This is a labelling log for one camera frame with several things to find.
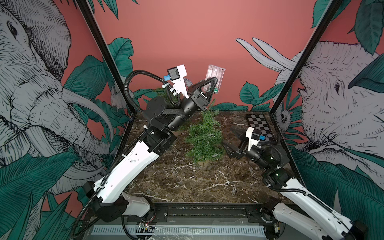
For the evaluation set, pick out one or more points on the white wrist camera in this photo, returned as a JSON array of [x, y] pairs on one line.
[[253, 137], [175, 80]]

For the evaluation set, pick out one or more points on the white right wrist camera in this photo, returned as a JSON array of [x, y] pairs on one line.
[[253, 137]]

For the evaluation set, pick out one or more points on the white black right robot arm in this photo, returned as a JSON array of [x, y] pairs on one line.
[[319, 221]]

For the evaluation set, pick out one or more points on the large green christmas tree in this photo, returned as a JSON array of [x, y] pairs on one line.
[[163, 93]]

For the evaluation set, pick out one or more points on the black white chessboard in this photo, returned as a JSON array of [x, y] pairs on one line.
[[259, 122]]

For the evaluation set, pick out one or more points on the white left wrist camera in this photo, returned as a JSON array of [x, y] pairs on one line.
[[175, 80]]

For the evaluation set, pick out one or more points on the white slotted cable tray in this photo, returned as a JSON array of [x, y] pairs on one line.
[[175, 230]]

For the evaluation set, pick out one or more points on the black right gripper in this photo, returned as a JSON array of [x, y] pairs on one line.
[[244, 148]]

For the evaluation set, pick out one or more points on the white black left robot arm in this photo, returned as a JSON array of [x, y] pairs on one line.
[[106, 198]]

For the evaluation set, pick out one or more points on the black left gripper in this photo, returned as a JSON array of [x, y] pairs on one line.
[[202, 100]]

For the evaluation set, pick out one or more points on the small tree wooden base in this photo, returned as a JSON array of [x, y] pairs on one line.
[[203, 163]]

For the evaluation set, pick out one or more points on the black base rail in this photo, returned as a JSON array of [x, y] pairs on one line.
[[213, 211]]

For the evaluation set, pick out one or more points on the black frame post left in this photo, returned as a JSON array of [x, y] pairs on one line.
[[88, 15]]

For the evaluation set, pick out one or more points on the black frame post right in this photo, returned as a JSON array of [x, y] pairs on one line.
[[325, 20]]

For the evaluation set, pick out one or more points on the black frame post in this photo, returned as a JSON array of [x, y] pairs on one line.
[[325, 20], [88, 15]]

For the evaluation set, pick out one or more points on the small green christmas tree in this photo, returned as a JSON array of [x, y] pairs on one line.
[[205, 138]]

